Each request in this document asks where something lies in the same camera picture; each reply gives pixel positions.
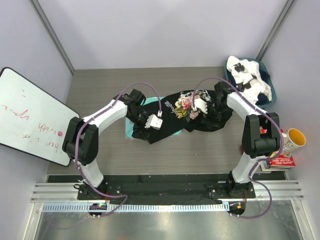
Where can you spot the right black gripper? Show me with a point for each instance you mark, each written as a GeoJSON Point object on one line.
{"type": "Point", "coordinates": [218, 117]}

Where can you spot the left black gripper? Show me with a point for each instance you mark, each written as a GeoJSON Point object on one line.
{"type": "Point", "coordinates": [141, 127]}

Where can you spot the black floral t-shirt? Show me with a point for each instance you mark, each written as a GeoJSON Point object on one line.
{"type": "Point", "coordinates": [196, 120]}

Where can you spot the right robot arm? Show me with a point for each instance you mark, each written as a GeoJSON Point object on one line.
{"type": "Point", "coordinates": [261, 137]}

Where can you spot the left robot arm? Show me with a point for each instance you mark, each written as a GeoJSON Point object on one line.
{"type": "Point", "coordinates": [81, 141]}

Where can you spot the teal folding board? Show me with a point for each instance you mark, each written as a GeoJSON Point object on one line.
{"type": "Point", "coordinates": [171, 124]}

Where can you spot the white t-shirt in basket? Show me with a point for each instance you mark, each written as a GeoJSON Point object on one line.
{"type": "Point", "coordinates": [247, 76]}

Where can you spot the blue laundry basket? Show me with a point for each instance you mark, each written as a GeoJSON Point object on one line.
{"type": "Point", "coordinates": [265, 75]}

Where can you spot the dark blue book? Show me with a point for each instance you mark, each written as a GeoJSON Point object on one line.
{"type": "Point", "coordinates": [265, 167]}

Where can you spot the floral mug yellow inside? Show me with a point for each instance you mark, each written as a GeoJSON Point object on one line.
{"type": "Point", "coordinates": [293, 139]}

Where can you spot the red book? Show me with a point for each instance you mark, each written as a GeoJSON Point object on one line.
{"type": "Point", "coordinates": [282, 162]}

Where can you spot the whiteboard with red writing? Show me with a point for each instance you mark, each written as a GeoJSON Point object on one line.
{"type": "Point", "coordinates": [31, 120]}

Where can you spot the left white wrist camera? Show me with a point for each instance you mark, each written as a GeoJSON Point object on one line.
{"type": "Point", "coordinates": [154, 122]}

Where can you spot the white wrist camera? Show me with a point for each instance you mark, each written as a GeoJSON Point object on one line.
{"type": "Point", "coordinates": [154, 122]}
{"type": "Point", "coordinates": [199, 104]}

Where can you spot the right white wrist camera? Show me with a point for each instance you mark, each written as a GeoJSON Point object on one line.
{"type": "Point", "coordinates": [199, 104]}

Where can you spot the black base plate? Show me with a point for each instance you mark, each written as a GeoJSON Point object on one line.
{"type": "Point", "coordinates": [165, 190]}

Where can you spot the aluminium rail frame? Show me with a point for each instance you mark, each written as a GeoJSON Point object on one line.
{"type": "Point", "coordinates": [62, 198]}

